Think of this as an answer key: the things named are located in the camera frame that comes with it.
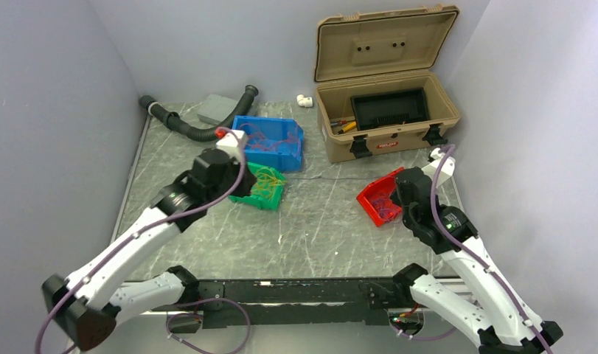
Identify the green plastic bin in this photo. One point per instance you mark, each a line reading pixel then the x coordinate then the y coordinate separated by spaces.
pixel 268 190

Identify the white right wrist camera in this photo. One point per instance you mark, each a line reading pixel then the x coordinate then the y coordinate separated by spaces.
pixel 439 168

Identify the white pipe elbow fitting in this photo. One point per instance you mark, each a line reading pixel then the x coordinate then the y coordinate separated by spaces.
pixel 304 101

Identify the red plastic bin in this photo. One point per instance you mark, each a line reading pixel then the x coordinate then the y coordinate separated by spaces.
pixel 376 202

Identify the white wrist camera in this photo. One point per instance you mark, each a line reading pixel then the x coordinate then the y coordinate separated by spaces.
pixel 439 168
pixel 234 144

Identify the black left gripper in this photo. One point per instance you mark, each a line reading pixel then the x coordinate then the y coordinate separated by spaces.
pixel 246 183

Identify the tan plastic toolbox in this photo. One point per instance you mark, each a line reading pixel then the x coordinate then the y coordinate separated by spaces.
pixel 372 53

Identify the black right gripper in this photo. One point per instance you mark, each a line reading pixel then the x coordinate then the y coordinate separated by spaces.
pixel 395 196

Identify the black toolbox tray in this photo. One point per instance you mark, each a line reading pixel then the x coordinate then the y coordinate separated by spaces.
pixel 373 111

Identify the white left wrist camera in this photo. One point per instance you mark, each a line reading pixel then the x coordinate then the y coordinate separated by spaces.
pixel 234 144

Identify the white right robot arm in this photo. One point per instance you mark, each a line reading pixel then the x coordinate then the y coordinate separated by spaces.
pixel 501 322

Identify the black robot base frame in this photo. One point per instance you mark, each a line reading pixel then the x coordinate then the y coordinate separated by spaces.
pixel 377 301

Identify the grey flat block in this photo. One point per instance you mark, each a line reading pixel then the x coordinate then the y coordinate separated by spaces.
pixel 215 108

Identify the yellow handled screwdriver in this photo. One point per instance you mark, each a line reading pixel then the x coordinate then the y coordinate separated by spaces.
pixel 343 126

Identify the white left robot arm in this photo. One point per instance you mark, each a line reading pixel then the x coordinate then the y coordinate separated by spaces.
pixel 91 302

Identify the blue plastic bin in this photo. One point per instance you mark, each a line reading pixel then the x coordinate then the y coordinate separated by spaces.
pixel 273 142

